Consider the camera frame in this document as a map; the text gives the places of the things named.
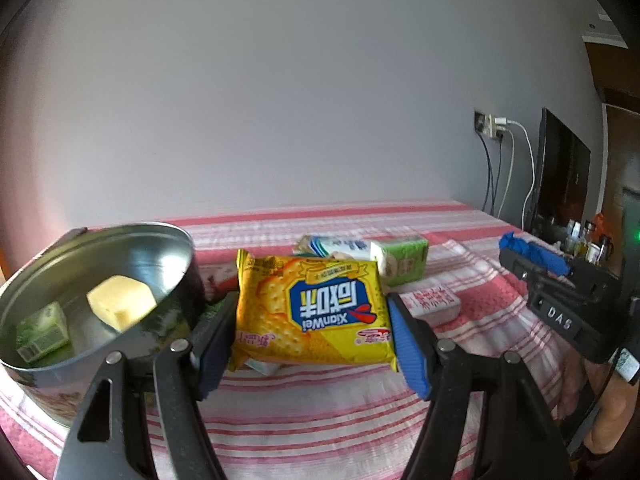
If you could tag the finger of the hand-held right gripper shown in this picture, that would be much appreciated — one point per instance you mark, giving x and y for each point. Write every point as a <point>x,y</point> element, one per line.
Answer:
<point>550,260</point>
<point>515,244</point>

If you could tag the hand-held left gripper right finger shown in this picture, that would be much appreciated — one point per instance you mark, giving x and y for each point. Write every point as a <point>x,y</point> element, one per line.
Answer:
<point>410,347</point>

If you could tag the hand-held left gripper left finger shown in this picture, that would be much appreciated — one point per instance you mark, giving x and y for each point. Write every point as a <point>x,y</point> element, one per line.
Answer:
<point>216,345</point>

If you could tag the pink floral snack packet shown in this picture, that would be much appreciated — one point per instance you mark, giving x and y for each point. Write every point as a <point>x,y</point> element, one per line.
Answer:
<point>220,280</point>

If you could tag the yellow cracker packet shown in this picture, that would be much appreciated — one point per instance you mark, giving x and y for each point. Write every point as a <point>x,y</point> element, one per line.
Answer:
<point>310,305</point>

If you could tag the round metal tin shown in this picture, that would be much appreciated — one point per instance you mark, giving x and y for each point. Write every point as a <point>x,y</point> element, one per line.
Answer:
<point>55,270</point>

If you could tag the person's right forearm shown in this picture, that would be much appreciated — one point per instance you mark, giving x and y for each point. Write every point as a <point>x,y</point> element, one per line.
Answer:
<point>612,410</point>

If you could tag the bottles on side shelf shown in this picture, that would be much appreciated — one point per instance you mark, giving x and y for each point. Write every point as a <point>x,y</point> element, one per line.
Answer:
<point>576,234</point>

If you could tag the red and white box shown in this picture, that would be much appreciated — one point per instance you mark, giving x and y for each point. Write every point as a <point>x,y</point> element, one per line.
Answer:
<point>432,304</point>

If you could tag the white packet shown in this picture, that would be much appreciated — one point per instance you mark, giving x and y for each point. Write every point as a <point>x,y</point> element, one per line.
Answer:
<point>262,367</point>

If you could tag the metal flask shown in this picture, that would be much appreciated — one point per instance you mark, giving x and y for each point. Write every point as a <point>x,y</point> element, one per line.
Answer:
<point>605,247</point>

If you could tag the orange bag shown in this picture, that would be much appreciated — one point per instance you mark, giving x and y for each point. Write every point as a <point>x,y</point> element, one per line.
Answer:
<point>600,221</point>

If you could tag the black monitor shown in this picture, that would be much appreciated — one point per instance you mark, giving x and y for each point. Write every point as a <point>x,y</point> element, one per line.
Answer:
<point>562,175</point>

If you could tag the green tissue box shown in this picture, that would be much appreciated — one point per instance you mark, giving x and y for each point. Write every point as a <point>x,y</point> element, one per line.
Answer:
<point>405,262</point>

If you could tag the yellow block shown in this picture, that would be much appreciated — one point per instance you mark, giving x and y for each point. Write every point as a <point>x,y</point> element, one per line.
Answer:
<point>122,302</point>

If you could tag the red striped bedspread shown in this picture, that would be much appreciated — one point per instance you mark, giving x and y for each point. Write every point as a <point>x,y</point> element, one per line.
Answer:
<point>325,420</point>

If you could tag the blue and white tissue pack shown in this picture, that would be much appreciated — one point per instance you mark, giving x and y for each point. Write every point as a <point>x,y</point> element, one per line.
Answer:
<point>342,247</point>

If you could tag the brown wooden door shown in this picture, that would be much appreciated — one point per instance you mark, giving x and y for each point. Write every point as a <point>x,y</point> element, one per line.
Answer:
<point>620,160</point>

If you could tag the small green carton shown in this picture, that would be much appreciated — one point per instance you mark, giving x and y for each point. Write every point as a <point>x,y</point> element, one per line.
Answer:
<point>42,332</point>

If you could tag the wall socket with chargers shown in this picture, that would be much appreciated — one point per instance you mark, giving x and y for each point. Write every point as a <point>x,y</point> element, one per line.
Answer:
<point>491,124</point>

